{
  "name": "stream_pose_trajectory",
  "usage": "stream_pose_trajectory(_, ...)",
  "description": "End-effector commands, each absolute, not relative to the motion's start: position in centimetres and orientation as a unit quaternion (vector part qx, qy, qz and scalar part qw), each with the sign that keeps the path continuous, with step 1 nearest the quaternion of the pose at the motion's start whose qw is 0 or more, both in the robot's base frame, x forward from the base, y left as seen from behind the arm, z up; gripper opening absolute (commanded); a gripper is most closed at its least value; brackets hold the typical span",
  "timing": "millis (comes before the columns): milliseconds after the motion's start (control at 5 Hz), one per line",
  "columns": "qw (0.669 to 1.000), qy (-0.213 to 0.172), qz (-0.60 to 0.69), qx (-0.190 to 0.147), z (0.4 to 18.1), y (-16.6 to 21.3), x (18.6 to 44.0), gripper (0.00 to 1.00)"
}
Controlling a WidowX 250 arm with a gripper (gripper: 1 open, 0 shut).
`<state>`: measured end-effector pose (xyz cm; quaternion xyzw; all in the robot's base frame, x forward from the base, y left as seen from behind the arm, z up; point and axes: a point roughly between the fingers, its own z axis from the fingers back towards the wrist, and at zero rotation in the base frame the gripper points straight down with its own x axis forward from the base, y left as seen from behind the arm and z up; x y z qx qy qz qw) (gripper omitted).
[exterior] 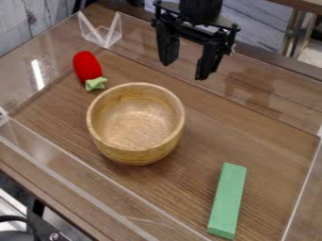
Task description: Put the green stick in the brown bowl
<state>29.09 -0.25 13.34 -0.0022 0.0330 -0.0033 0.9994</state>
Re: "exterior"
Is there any black cable under table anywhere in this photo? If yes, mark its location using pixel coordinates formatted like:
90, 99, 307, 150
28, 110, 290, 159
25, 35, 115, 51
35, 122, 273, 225
0, 215, 36, 241

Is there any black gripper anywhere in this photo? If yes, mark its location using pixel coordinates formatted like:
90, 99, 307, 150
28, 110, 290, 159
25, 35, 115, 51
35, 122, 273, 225
152, 0, 241, 80

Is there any brown wooden bowl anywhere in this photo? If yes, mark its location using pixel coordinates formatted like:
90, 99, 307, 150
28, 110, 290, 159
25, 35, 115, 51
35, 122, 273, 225
87, 82, 186, 166

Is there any red plush strawberry toy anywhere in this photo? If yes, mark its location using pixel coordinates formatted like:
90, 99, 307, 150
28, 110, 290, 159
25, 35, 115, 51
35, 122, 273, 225
74, 51, 107, 91

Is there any black table leg bracket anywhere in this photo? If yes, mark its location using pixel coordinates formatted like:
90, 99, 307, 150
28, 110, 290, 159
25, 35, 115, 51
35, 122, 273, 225
27, 199, 71, 241

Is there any clear acrylic front barrier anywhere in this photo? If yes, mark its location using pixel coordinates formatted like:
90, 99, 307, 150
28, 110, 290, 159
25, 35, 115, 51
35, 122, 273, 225
0, 108, 210, 241

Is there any clear acrylic corner bracket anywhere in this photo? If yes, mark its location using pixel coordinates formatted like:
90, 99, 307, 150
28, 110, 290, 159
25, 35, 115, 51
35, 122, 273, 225
76, 11, 122, 49

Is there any metal chair frame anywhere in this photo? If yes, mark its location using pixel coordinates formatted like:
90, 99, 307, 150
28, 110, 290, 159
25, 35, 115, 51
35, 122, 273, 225
282, 9, 318, 59

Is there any green rectangular stick block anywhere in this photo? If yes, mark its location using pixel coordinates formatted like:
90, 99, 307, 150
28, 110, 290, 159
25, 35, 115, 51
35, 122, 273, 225
206, 163, 247, 240

